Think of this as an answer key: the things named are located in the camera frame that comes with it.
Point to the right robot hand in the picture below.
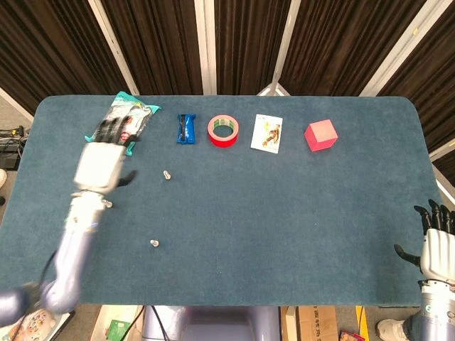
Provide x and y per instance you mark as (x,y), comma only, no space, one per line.
(439,255)

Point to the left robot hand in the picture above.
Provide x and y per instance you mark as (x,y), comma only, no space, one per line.
(99,167)

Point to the silver bolt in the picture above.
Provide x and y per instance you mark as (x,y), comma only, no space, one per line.
(167,174)
(154,243)
(108,204)

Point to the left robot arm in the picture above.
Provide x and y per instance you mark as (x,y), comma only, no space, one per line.
(71,255)

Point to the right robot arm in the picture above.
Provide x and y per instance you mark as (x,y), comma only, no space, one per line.
(439,316)

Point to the teal snack bag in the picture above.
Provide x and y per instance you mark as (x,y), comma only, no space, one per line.
(142,113)

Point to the white sneaker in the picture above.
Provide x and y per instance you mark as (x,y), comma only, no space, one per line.
(392,329)

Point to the blue snack wrapper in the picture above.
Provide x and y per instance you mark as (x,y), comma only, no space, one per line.
(186,129)

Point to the yellow strip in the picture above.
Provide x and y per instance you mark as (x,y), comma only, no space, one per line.
(360,316)

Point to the red printed book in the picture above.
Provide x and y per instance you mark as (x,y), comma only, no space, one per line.
(350,336)

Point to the red tape roll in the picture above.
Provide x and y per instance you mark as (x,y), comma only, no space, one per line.
(222,141)

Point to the dark brown pleated curtain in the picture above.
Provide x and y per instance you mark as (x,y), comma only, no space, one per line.
(160,42)

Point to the brown cardboard box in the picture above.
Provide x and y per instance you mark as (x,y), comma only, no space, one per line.
(316,323)

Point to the white open carton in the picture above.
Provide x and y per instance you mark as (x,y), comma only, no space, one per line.
(105,314)

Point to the blue felt table cover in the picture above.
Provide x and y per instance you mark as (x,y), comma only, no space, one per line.
(249,213)

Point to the green packet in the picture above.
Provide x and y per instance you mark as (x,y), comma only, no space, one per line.
(119,327)

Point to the wooden plank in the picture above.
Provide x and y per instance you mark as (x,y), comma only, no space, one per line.
(288,323)

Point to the illustrated bear toy box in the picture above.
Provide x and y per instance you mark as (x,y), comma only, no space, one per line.
(39,322)

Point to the pink cube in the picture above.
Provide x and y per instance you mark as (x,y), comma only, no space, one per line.
(320,136)

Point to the white picture card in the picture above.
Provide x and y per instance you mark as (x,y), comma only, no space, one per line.
(266,133)

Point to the grey robot torso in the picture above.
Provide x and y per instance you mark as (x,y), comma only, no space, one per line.
(220,323)

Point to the white partition frame post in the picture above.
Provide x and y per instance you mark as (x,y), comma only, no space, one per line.
(16,106)
(206,46)
(288,35)
(113,46)
(399,49)
(446,190)
(442,152)

